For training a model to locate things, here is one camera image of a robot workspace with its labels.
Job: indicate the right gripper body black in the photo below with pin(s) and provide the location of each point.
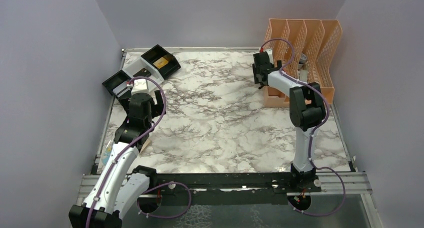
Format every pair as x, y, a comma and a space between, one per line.
255, 75

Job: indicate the silver card in tray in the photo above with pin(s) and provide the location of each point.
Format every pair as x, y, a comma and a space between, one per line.
121, 89

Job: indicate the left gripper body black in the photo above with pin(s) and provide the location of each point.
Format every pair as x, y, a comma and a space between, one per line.
156, 109

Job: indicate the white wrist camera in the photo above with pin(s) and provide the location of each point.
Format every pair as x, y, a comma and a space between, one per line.
138, 86
269, 55

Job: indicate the orange plastic desk organizer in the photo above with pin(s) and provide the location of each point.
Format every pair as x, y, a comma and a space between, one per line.
313, 43

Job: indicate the grey tape roll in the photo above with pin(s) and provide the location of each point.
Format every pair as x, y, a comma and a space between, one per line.
302, 60

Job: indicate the black white card tray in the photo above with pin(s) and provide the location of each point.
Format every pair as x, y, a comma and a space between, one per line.
146, 61

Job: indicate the black card in tray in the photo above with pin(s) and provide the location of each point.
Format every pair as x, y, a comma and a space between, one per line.
143, 72

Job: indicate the black metal base rail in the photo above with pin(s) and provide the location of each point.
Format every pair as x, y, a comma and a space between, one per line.
252, 188

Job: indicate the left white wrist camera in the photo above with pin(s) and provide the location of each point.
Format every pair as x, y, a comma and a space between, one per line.
138, 86

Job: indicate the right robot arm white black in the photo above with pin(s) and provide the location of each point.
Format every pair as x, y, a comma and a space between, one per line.
307, 111

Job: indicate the gold card in tray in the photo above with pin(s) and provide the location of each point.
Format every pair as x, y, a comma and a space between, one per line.
161, 62

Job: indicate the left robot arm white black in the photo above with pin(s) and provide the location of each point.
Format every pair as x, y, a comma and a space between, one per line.
109, 200

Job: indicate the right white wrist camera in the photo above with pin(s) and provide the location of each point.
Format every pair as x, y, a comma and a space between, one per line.
269, 55

